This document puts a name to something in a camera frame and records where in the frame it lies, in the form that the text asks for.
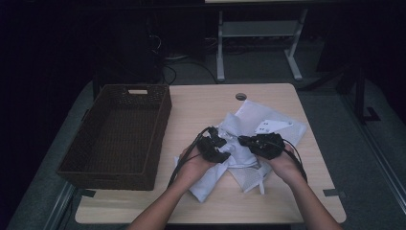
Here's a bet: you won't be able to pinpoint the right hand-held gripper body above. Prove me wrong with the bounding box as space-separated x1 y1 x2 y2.
249 119 294 161

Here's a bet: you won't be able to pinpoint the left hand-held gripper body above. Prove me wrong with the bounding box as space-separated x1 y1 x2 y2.
195 126 229 164

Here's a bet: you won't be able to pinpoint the white mesh laundry bag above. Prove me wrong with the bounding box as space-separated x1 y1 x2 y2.
228 100 308 196

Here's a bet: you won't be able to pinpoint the white garment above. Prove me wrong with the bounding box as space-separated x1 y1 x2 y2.
173 111 261 204

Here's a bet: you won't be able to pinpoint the brown woven basket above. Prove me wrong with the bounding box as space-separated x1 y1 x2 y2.
56 83 172 192

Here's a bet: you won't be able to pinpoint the person's left hand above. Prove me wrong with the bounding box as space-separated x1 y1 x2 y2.
174 145 218 190

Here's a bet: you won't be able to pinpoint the person's right hand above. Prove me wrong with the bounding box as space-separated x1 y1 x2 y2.
258 143 305 187

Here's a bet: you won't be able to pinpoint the desk with white metal legs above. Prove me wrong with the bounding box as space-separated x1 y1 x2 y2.
204 0 339 82

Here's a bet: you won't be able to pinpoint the black metal stand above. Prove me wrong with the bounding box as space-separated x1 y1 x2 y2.
355 68 381 124

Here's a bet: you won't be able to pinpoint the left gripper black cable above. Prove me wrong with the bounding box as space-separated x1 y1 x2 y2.
167 126 212 190

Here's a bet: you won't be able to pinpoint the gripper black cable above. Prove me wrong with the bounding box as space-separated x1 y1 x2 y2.
167 126 212 190
282 138 309 185

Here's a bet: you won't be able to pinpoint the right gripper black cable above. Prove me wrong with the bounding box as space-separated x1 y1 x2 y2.
282 138 309 185

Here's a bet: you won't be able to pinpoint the black floor cable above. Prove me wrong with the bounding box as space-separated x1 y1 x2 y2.
163 60 218 84
162 64 177 85

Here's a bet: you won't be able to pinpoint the metal floor rail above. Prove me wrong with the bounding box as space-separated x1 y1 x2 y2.
43 181 77 230
340 95 406 207

